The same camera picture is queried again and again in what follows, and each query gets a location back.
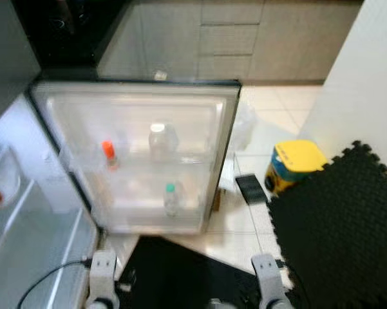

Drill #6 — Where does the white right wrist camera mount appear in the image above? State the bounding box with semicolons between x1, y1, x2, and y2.
250;252;281;304

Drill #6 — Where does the black foam puzzle mat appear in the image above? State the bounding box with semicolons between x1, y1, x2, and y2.
267;140;387;309

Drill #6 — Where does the black kitchen appliance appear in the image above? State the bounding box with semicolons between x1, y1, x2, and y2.
10;0;140;82

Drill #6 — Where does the clear jar white lid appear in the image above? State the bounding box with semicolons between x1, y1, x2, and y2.
147;122;180;162

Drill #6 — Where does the white bowl with food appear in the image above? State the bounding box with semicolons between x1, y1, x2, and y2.
0;145;21;211

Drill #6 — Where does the grey fridge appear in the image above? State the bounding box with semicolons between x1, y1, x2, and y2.
0;0;105;309

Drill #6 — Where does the yellow and blue container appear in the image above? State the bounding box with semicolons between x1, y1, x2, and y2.
264;139;328;196

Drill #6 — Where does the clear plastic bag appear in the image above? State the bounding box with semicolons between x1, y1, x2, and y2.
231;102;260;154

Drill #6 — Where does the bottle with orange cap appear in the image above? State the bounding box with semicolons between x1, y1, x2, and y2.
101;140;120;172

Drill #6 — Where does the black flat rectangular object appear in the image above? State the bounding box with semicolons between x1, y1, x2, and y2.
234;173;267;206

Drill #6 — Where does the clear bottle teal cap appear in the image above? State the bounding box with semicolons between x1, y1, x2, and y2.
162;182;182;218

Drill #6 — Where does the grey kitchen cabinet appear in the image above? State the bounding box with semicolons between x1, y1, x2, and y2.
95;0;366;86

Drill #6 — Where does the grey robot leg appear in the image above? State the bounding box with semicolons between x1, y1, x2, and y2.
206;297;237;309

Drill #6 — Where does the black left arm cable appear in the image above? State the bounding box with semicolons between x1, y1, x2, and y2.
16;257;94;309

